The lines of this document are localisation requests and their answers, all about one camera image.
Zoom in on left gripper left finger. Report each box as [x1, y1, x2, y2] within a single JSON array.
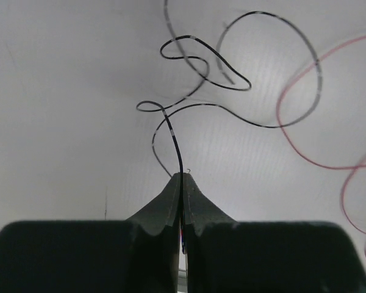
[[0, 174, 182, 292]]

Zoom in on red orange wires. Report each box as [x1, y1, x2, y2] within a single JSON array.
[[276, 32, 366, 271]]

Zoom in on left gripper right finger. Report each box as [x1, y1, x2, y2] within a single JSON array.
[[183, 174, 366, 292]]

